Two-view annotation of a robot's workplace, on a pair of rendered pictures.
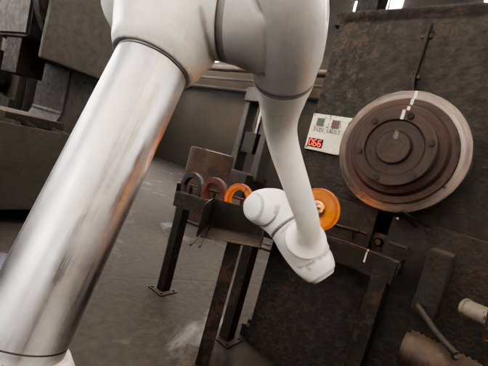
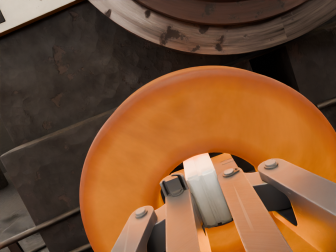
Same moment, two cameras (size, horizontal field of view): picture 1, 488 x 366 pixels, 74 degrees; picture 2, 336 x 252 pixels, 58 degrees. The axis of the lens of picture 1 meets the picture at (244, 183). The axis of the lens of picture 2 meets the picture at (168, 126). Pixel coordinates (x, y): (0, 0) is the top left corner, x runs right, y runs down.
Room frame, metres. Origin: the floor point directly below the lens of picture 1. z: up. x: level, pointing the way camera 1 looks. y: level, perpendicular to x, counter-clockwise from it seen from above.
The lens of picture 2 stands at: (1.03, -0.19, 0.91)
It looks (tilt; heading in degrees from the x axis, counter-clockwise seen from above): 11 degrees down; 328
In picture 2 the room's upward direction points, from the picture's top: 22 degrees counter-clockwise
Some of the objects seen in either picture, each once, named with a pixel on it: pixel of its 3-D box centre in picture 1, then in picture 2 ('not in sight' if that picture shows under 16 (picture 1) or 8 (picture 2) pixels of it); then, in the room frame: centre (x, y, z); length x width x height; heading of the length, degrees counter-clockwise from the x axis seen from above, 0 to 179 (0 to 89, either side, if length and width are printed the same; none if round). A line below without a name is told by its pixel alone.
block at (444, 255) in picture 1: (433, 282); not in sight; (1.15, -0.76, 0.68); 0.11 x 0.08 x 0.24; 143
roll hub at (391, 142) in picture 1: (393, 147); not in sight; (1.21, -0.50, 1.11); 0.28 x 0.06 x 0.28; 53
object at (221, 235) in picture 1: (217, 287); not in sight; (1.37, 0.00, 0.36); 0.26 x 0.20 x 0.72; 88
